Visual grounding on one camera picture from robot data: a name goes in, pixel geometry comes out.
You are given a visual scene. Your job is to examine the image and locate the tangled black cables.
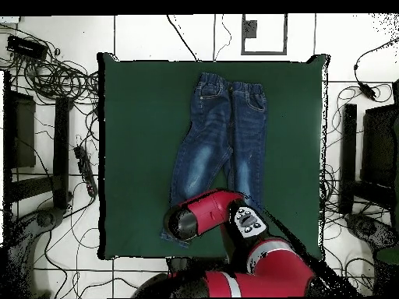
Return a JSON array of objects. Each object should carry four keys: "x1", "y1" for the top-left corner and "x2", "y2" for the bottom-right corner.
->
[{"x1": 0, "y1": 23, "x2": 101, "y2": 108}]

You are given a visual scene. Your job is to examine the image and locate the grey stand base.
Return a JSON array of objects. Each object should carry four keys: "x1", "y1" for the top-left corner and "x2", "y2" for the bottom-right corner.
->
[
  {"x1": 5, "y1": 206, "x2": 68, "y2": 298},
  {"x1": 344, "y1": 213, "x2": 397, "y2": 251}
]

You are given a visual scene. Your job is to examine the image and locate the grey square frame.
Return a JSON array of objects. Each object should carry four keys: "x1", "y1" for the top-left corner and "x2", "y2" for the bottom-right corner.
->
[{"x1": 240, "y1": 13, "x2": 288, "y2": 56}]

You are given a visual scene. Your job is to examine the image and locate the black electronics box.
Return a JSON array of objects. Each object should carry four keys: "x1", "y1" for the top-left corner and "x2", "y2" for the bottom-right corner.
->
[{"x1": 6, "y1": 34, "x2": 49, "y2": 61}]

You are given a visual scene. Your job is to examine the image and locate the black cable with adapter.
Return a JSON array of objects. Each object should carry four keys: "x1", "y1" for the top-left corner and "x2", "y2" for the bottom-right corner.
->
[{"x1": 353, "y1": 38, "x2": 399, "y2": 101}]

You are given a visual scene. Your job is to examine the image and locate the black metal stand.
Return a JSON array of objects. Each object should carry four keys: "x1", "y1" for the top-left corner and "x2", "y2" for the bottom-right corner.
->
[
  {"x1": 339, "y1": 104, "x2": 399, "y2": 216},
  {"x1": 2, "y1": 70, "x2": 74, "y2": 216}
]

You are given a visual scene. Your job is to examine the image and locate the small dark square box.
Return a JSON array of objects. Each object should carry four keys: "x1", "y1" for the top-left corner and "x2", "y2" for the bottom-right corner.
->
[{"x1": 244, "y1": 19, "x2": 259, "y2": 39}]

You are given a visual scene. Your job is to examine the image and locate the black power strip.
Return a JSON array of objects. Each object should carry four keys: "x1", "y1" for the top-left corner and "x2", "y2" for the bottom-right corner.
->
[{"x1": 73, "y1": 145, "x2": 99, "y2": 198}]

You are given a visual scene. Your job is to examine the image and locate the blue denim jeans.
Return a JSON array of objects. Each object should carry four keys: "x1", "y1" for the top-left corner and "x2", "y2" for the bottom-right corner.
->
[{"x1": 159, "y1": 72, "x2": 269, "y2": 249}]

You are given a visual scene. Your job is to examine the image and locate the dark green tablecloth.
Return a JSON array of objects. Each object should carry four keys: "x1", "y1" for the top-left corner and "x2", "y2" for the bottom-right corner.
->
[{"x1": 96, "y1": 52, "x2": 331, "y2": 261}]

